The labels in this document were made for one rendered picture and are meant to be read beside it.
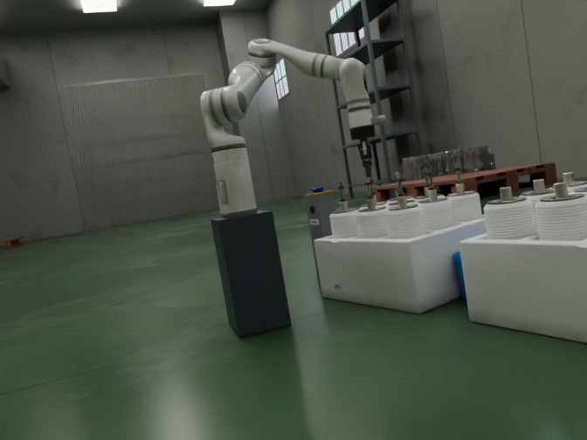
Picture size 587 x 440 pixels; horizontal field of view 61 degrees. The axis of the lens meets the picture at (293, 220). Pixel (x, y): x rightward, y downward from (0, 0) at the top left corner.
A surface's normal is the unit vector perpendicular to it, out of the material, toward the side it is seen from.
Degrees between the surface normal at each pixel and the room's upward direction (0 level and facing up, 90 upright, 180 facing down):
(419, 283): 90
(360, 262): 90
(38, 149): 90
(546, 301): 90
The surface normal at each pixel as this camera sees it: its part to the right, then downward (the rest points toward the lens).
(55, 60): 0.30, 0.03
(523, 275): -0.84, 0.18
